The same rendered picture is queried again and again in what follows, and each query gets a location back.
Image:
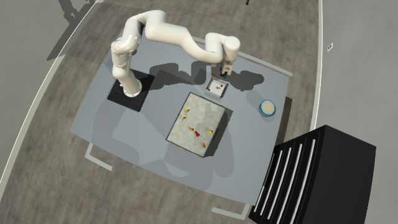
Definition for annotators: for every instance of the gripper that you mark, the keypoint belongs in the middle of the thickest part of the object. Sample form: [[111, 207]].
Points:
[[225, 68]]

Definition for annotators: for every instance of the round beige tin with blue rims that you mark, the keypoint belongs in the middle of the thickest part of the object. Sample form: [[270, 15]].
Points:
[[266, 108]]

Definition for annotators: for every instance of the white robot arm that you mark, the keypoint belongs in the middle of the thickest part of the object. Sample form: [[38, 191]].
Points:
[[219, 48]]

